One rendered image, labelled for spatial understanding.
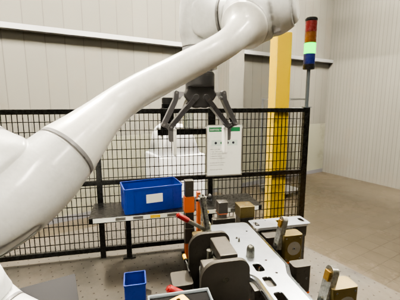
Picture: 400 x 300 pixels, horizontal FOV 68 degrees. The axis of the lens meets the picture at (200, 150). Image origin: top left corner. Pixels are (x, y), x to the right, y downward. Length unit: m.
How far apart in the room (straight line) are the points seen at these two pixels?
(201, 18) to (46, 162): 0.47
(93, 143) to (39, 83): 3.70
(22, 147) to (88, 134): 0.09
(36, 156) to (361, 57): 6.62
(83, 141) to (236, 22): 0.36
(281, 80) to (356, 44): 5.08
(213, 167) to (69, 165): 1.37
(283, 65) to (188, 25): 1.23
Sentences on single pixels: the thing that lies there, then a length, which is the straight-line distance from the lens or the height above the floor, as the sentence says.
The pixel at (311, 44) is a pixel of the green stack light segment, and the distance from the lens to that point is 1.97.
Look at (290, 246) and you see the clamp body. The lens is 1.34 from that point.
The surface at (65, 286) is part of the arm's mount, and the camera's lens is 1.24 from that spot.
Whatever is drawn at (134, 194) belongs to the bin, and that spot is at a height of 1.13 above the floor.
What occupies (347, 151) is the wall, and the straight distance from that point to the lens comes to 6.93.
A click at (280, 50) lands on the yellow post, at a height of 1.89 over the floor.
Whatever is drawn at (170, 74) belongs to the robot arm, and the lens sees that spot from 0.55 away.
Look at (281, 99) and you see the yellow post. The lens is 1.92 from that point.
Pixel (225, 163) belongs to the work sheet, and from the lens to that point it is 1.78.
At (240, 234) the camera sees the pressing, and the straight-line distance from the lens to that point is 1.39.
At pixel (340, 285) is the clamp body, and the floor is 1.05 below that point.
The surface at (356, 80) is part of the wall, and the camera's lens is 6.83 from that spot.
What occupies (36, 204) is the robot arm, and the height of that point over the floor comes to 1.46.
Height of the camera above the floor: 1.59
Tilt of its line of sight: 9 degrees down
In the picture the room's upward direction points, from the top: straight up
